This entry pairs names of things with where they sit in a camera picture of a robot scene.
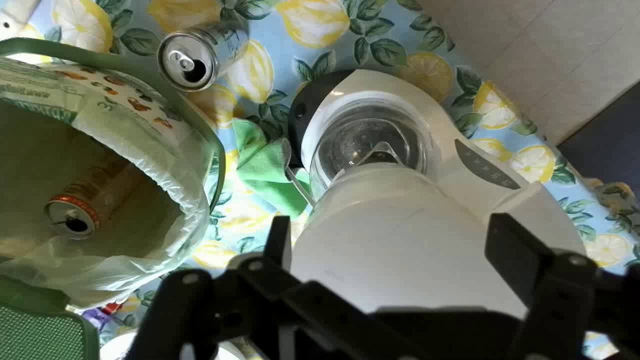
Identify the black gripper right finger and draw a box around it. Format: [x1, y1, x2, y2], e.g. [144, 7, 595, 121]
[484, 210, 558, 316]

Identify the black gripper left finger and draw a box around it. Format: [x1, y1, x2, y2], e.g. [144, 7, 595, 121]
[263, 215, 297, 269]

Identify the orange drink can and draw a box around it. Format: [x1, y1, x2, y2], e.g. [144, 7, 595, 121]
[44, 158, 146, 241]

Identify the silver drink can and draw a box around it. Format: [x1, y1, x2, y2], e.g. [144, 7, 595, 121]
[156, 20, 255, 94]

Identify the green paper napkin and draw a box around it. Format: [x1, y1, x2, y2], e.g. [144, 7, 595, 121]
[230, 119, 316, 219]

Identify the glass coffee carafe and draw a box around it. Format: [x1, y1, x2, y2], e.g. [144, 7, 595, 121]
[306, 106, 438, 198]

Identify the lemon print tablecloth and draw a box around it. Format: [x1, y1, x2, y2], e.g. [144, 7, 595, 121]
[0, 0, 640, 360]

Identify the white bin with green handle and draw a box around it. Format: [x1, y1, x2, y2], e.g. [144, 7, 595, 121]
[0, 36, 229, 313]

